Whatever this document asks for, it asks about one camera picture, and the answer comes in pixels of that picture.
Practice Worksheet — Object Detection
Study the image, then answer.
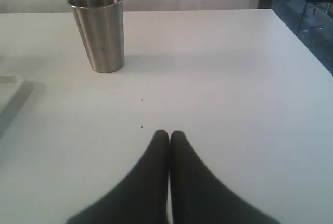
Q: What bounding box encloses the dark blue background object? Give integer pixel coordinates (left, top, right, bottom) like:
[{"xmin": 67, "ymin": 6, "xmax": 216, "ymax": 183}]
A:
[{"xmin": 255, "ymin": 0, "xmax": 332, "ymax": 73}]

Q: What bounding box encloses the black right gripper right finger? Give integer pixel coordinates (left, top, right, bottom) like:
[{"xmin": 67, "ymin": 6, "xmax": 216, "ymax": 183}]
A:
[{"xmin": 170, "ymin": 131, "xmax": 277, "ymax": 223}]

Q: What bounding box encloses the white rectangular tray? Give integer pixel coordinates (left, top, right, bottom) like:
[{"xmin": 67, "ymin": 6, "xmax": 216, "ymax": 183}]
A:
[{"xmin": 1, "ymin": 75, "xmax": 34, "ymax": 138}]

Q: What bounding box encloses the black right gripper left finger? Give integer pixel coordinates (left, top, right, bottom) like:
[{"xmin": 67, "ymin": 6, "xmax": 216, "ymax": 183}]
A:
[{"xmin": 67, "ymin": 130, "xmax": 169, "ymax": 223}]

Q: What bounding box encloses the stainless steel cup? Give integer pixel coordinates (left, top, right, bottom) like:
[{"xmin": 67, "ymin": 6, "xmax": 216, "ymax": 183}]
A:
[{"xmin": 67, "ymin": 0, "xmax": 124, "ymax": 73}]

